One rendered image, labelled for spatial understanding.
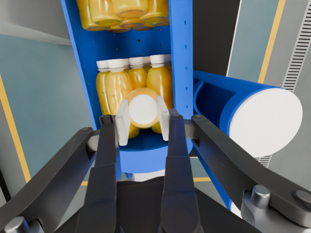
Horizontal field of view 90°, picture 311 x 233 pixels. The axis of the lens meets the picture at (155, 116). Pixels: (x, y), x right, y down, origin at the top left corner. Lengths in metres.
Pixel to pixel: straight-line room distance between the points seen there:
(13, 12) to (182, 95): 0.67
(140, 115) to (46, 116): 1.70
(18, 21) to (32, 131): 1.35
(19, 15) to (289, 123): 1.07
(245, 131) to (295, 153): 2.05
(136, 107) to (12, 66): 1.73
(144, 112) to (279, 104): 0.57
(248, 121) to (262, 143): 0.12
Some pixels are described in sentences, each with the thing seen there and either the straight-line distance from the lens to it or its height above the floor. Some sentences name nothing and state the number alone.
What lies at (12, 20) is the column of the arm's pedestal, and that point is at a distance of 0.80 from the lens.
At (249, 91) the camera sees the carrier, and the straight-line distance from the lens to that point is 0.66.
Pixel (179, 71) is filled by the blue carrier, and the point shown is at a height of 1.21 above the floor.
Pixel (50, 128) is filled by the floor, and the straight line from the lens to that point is 1.91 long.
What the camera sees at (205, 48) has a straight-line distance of 1.48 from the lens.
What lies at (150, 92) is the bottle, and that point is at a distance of 0.24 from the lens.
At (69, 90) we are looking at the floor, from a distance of 1.69.
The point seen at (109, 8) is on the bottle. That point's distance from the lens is 0.40.
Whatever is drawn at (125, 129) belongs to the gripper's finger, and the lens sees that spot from 0.16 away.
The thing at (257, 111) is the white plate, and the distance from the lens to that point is 0.66.
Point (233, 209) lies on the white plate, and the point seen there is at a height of 1.04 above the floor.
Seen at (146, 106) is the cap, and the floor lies 1.33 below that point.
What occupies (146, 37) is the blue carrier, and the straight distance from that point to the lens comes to 0.57.
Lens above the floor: 1.53
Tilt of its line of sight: 69 degrees down
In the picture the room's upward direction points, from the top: 166 degrees clockwise
